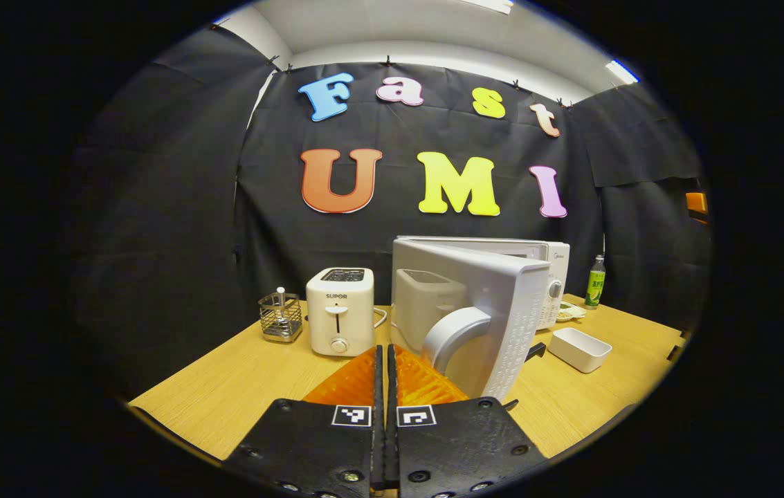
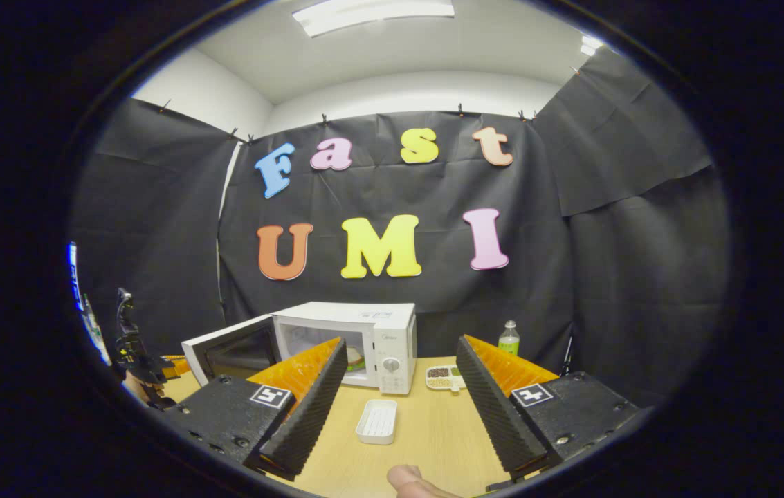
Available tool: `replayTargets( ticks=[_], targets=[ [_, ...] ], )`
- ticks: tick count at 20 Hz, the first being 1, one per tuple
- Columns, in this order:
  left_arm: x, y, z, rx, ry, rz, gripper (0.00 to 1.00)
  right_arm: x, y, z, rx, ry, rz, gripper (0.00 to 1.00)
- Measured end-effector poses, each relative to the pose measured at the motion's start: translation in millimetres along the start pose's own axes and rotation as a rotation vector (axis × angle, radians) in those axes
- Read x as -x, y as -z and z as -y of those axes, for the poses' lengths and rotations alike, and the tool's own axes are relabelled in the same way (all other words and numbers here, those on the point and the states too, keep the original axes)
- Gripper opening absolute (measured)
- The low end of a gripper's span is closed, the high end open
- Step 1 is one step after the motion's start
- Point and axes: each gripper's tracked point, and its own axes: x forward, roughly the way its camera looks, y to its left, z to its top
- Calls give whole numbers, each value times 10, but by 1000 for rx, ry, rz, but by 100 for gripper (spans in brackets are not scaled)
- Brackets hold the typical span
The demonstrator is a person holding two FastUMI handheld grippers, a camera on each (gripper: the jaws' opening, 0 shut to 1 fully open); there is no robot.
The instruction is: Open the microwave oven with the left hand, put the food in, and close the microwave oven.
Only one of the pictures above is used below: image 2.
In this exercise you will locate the long ceiling light panel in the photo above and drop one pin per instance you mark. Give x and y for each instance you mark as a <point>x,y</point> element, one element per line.
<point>371,15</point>

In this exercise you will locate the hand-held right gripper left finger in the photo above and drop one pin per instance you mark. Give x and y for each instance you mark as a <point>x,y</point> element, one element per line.
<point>308,408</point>

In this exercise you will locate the white microwave oven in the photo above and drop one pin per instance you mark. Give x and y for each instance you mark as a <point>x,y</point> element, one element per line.
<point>392,332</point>

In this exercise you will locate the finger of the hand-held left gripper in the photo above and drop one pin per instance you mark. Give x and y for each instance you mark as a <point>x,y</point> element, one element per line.
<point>177,366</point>

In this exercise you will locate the white rectangular tray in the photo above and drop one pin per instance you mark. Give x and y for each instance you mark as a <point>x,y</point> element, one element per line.
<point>376,422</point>

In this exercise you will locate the white divided snack dish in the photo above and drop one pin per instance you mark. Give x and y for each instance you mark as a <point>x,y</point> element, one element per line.
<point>441,379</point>

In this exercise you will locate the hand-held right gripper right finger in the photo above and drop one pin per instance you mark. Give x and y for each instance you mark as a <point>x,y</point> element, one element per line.
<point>495,408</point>

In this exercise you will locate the green drink bottle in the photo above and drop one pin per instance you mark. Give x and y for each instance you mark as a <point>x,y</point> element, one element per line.
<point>509,342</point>

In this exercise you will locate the small ceiling light panel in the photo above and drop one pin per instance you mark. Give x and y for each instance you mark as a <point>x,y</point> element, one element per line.
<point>591,45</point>

